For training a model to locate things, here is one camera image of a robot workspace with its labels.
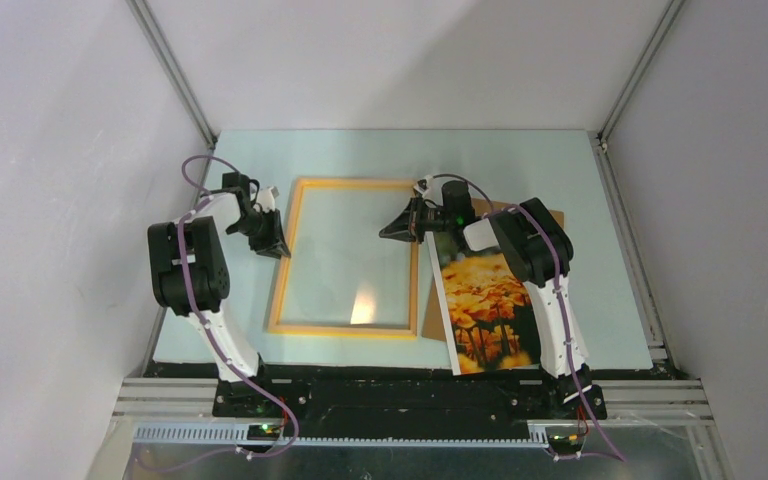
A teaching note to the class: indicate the right aluminium corner post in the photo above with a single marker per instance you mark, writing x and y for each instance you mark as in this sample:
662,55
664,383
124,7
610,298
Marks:
640,67

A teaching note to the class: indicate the yellow wooden picture frame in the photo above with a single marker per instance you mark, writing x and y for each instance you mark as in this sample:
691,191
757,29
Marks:
341,278

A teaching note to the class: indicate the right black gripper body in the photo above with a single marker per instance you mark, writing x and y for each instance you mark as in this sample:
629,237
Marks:
432,219

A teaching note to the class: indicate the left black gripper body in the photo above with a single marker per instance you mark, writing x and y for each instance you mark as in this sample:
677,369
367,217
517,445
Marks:
248,225

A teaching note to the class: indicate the aluminium extrusion rail front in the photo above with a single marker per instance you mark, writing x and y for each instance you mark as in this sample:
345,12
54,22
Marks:
659,406

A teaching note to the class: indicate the left aluminium corner post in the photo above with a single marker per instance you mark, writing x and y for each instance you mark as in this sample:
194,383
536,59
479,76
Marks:
165,55

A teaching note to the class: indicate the orange flower photo print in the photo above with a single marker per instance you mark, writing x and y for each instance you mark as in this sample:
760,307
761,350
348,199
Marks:
487,316

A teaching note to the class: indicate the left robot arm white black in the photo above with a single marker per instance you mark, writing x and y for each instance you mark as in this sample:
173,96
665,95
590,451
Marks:
191,277

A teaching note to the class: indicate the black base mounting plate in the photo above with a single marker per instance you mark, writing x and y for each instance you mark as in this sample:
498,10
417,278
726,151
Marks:
384,405

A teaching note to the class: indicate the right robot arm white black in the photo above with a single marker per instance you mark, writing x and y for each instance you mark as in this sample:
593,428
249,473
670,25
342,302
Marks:
537,252

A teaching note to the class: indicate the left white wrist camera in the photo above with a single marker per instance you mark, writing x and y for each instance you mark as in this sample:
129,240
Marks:
265,200

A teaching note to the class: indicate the aluminium corner post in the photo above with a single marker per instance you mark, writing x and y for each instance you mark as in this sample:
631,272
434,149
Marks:
165,55
640,67

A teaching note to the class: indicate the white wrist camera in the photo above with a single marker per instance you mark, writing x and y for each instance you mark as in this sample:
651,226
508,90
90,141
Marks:
426,187
265,200

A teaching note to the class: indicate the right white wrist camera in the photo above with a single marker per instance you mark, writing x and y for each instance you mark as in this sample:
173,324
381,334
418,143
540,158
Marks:
426,187

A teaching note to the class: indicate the brown cardboard backing board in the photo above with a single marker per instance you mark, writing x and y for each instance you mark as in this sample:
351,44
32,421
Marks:
434,326

